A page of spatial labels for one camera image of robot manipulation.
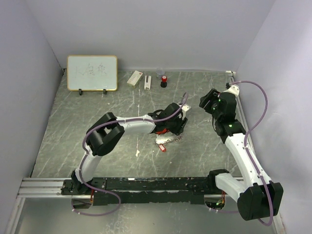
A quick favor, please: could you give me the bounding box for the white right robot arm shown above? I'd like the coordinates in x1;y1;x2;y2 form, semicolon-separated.
199;85;283;220

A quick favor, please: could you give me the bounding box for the grey keyring holder red handle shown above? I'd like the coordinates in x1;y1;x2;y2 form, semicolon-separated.
155;132;183;145

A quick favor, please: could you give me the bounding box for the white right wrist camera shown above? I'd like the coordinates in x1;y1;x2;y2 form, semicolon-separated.
224;83;240;97

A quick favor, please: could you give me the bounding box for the small whiteboard with yellow frame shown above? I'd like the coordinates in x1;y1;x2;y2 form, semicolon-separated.
66;55;117;91

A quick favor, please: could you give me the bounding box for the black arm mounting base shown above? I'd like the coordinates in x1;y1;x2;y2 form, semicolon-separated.
60;176;235;207

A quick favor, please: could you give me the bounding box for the red and black stamp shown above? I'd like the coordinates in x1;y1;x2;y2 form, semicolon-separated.
160;76;168;88

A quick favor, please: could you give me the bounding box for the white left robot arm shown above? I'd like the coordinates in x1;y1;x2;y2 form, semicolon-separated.
71;102;191;195

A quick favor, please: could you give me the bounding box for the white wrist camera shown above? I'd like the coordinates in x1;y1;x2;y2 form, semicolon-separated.
180;103;191;118
224;83;240;97

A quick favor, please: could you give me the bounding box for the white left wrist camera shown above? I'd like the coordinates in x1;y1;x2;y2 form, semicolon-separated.
180;103;191;118

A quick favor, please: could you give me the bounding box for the white and green carton box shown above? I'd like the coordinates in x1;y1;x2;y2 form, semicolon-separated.
127;71;143;88

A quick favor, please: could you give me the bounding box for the clear plastic cup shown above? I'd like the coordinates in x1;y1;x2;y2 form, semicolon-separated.
156;67;165;79

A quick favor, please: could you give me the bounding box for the white stapler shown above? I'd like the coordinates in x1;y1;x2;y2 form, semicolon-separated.
144;76;152;90

